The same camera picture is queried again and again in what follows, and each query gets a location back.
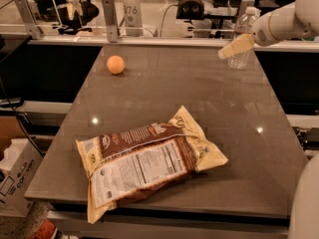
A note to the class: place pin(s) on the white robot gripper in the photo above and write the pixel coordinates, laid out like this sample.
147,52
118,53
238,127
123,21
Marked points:
262,31

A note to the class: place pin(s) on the clear plastic water bottle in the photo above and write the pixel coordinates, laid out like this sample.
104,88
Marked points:
243,26

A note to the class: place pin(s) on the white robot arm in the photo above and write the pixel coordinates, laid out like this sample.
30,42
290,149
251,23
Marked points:
296,20

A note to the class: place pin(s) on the brown and cream chip bag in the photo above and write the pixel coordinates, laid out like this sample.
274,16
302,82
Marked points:
123,167

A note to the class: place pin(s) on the orange ball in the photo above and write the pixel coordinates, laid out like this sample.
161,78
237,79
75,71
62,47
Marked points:
115,64

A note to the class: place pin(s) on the white cardboard box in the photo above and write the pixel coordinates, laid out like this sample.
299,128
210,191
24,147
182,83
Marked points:
18,166

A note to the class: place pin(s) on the red shoe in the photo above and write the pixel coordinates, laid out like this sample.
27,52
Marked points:
46,231

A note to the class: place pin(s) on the metal bracket post right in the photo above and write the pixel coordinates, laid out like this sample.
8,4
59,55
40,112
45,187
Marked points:
242,7

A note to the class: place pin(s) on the metal bracket post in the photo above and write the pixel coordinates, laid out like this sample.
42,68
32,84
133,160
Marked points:
28,19
111,22
242,7

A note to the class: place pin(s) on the black camera device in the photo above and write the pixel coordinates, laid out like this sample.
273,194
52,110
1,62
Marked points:
190,9

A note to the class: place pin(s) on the white numbered sign post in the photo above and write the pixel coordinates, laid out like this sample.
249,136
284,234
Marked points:
133,17

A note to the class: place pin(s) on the metal bracket post middle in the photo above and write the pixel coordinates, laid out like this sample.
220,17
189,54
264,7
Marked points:
111,22

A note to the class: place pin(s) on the metal bracket post left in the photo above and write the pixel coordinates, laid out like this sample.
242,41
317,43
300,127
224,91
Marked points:
28,19

